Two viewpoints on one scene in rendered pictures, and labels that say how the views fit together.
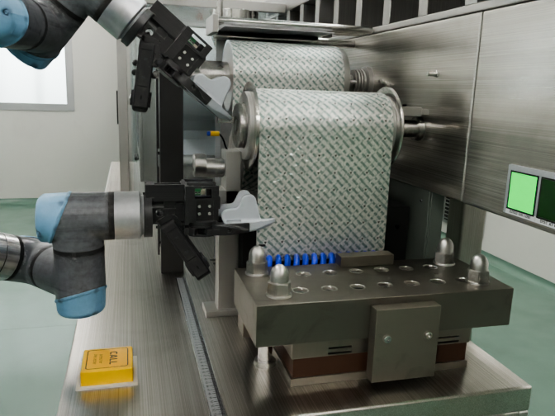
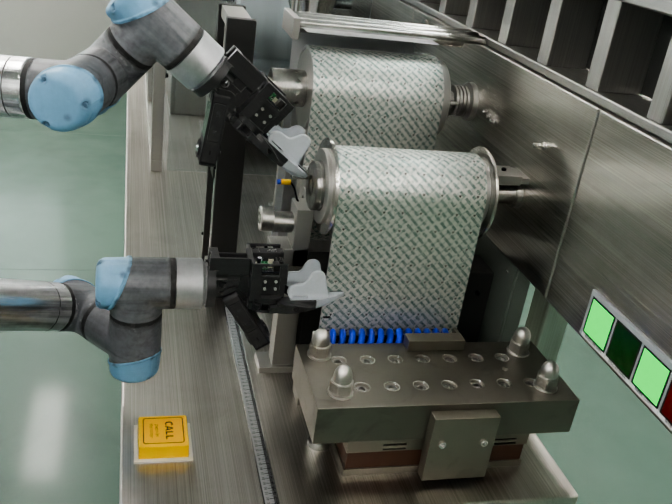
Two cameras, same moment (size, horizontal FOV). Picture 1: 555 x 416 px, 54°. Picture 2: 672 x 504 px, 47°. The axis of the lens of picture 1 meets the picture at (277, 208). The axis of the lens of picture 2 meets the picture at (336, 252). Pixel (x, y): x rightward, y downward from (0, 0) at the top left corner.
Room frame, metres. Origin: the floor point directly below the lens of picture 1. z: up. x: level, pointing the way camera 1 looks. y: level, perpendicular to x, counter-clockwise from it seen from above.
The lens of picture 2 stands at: (-0.18, 0.05, 1.66)
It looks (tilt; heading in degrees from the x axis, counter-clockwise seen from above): 25 degrees down; 359
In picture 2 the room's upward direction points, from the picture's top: 8 degrees clockwise
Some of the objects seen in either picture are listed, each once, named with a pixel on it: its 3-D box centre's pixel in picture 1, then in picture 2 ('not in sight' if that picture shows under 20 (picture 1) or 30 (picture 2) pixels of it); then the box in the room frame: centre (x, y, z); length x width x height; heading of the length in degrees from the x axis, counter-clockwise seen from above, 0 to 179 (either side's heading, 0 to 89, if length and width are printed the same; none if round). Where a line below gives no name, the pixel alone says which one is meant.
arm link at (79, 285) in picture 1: (73, 276); (127, 337); (0.82, 0.32, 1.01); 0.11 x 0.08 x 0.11; 54
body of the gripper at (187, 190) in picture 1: (182, 209); (246, 279); (0.85, 0.15, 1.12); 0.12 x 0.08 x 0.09; 105
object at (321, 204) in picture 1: (324, 210); (397, 284); (0.91, -0.08, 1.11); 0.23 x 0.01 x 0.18; 105
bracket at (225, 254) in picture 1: (219, 233); (281, 288); (0.96, 0.10, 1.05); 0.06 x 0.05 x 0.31; 105
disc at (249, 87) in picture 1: (248, 125); (325, 186); (0.94, 0.05, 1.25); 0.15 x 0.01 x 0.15; 15
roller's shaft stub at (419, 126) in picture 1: (402, 128); (498, 193); (1.02, -0.23, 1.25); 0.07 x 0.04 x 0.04; 105
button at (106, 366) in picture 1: (107, 366); (163, 436); (0.72, 0.24, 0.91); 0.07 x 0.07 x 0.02; 15
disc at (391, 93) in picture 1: (383, 128); (476, 192); (1.01, -0.19, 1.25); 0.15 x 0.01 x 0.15; 15
